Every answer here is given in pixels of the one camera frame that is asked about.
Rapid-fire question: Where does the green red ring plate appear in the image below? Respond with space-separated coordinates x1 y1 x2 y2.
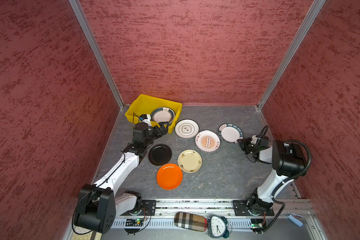
151 107 176 125

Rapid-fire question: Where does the green rim HAO SHI plate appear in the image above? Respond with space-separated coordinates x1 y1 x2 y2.
218 123 244 145

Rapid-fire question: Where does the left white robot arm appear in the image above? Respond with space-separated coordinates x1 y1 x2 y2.
71 121 169 234

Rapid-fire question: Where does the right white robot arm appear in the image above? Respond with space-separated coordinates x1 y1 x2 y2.
233 136 312 217

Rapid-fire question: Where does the yellow plastic bin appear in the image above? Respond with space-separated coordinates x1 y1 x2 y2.
125 94 183 134

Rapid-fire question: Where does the white flower motif plate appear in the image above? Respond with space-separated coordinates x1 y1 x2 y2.
175 119 200 139

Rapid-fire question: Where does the black plate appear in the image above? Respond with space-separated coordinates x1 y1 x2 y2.
149 144 172 166

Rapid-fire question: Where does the orange sunburst plate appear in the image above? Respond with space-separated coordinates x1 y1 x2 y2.
195 130 221 153

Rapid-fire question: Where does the cream yellow plate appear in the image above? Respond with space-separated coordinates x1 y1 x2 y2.
177 150 203 173

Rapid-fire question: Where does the right circuit board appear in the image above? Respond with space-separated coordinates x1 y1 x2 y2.
250 219 267 229

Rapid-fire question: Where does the circuit board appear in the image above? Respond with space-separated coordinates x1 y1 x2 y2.
125 219 145 228
250 219 267 229

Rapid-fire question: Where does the light blue small object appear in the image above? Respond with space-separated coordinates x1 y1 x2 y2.
288 213 304 227

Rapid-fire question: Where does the teal alarm clock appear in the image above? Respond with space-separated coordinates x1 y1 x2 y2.
207 215 230 239

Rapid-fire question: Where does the left circuit board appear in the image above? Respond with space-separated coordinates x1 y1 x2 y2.
125 219 145 228

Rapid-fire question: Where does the plaid glasses case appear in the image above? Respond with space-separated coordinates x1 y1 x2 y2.
174 212 208 232

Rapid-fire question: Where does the cream calculator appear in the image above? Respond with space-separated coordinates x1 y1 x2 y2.
71 233 102 240

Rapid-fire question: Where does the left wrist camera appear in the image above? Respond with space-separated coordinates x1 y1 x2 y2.
139 114 152 127

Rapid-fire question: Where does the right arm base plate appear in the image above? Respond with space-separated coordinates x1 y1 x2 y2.
232 199 275 217

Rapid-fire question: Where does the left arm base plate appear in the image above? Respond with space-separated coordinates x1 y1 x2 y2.
126 200 157 216

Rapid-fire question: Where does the aluminium corner post left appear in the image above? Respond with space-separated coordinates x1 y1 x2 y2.
69 0 125 110

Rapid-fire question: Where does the aluminium corner post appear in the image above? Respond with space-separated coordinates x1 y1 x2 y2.
69 0 125 110
257 0 326 111

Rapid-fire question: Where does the aluminium corner post right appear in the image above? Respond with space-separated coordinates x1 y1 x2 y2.
257 0 326 111

